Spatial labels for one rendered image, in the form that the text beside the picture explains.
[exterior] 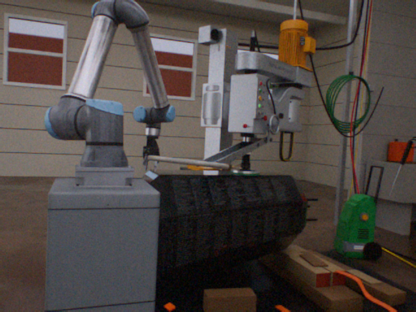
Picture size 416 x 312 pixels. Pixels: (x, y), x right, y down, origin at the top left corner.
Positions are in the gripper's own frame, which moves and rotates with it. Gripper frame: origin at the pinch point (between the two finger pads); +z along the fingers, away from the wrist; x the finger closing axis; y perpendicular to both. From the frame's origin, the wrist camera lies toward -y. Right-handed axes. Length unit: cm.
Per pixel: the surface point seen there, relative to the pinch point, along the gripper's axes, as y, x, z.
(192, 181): -24.0, 22.6, 6.5
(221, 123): -114, 29, -41
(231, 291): -6, 56, 70
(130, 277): 84, 20, 36
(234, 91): -49, 43, -59
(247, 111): -44, 54, -45
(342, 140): -268, 169, -44
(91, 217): 92, 7, 14
